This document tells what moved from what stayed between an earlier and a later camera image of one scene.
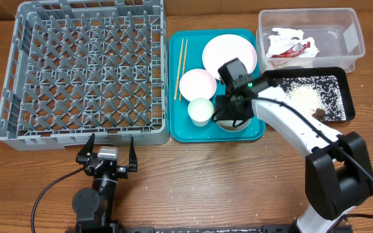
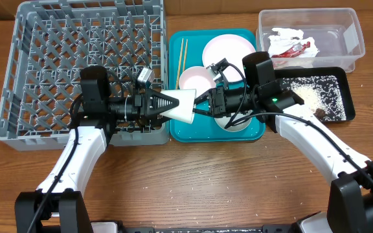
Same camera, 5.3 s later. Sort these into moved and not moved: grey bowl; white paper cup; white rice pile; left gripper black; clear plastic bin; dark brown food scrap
Moved: white paper cup; left gripper black
Not moved: white rice pile; dark brown food scrap; grey bowl; clear plastic bin
